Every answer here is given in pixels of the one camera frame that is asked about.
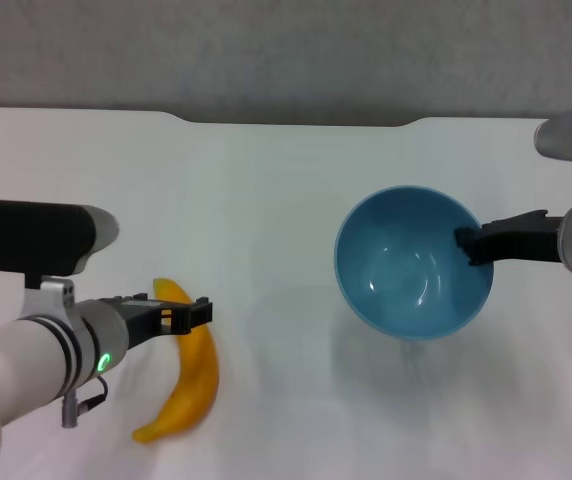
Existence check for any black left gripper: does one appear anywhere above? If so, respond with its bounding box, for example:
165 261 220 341
100 294 214 351

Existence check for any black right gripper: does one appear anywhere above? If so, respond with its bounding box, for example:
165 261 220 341
453 209 565 266

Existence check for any yellow banana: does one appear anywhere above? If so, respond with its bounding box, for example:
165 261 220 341
131 277 221 445

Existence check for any blue bowl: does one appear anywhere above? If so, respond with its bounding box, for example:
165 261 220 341
334 185 495 342

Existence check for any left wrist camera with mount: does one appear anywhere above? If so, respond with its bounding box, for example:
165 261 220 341
0 198 118 321

